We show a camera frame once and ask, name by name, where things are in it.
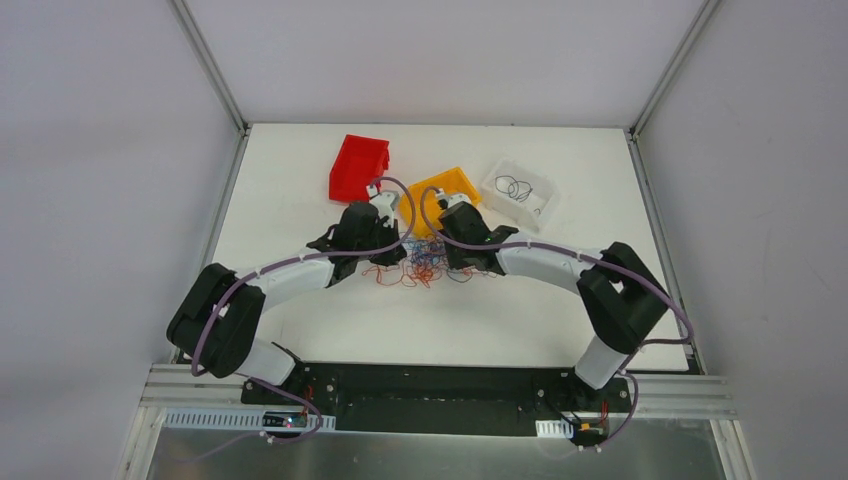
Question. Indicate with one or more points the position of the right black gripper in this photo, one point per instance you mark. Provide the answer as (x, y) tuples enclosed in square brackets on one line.
[(457, 255)]

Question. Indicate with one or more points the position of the red plastic bin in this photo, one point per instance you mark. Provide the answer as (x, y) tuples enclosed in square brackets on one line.
[(359, 162)]

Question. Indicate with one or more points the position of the yellow plastic bin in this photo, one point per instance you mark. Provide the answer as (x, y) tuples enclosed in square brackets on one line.
[(452, 181)]

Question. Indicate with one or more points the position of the white plastic bin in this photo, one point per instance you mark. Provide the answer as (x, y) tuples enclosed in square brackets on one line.
[(520, 194)]

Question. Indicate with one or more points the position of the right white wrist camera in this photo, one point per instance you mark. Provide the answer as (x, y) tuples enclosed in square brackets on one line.
[(448, 200)]

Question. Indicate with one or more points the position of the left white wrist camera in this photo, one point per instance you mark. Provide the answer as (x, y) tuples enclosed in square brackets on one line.
[(385, 202)]

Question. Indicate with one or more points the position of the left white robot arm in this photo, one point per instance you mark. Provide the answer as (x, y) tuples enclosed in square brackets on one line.
[(217, 322)]

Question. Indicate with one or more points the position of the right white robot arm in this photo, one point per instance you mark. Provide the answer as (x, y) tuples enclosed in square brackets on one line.
[(622, 298)]

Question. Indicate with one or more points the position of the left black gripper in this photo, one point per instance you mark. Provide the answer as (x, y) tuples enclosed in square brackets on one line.
[(381, 249)]

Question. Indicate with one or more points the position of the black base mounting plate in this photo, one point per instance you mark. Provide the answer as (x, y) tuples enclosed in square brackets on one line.
[(443, 400)]

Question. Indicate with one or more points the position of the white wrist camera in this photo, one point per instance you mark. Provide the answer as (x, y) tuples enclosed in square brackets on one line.
[(448, 200), (385, 202)]

